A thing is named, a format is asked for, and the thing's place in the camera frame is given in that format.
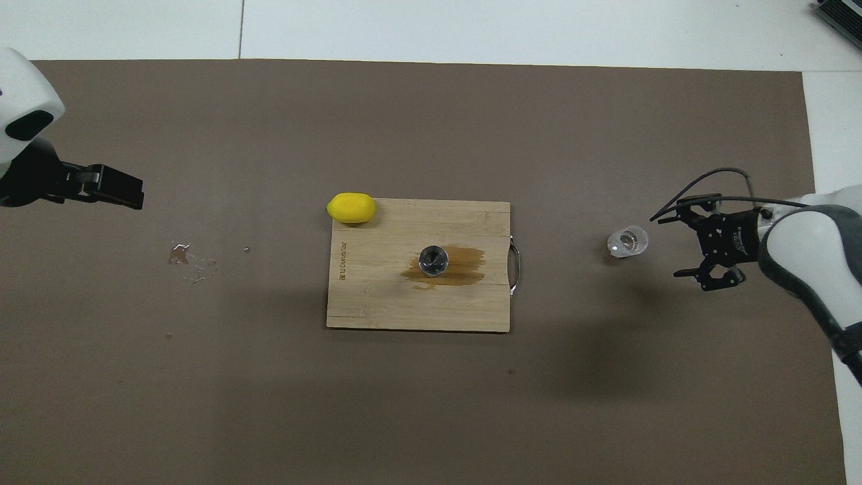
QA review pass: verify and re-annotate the brown table mat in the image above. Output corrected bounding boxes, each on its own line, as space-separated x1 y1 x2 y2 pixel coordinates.
0 59 848 485

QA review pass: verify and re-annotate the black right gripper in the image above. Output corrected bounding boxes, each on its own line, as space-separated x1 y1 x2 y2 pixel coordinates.
649 193 763 292

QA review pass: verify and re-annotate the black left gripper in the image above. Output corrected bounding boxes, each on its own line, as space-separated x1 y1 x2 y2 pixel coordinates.
0 138 145 210

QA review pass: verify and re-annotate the yellow lemon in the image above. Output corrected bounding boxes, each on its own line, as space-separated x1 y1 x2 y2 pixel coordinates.
327 192 376 224

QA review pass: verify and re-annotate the small clear glass cup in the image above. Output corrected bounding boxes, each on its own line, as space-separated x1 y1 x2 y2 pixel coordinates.
607 225 649 260

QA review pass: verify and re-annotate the steel double jigger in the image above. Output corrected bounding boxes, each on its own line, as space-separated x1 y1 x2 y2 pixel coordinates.
418 246 450 279

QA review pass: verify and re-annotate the grey ribbed device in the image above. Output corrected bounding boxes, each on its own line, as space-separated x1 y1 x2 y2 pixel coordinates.
810 0 862 32

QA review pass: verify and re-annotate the wooden cutting board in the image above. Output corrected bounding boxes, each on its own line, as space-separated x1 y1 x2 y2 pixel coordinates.
326 198 521 333

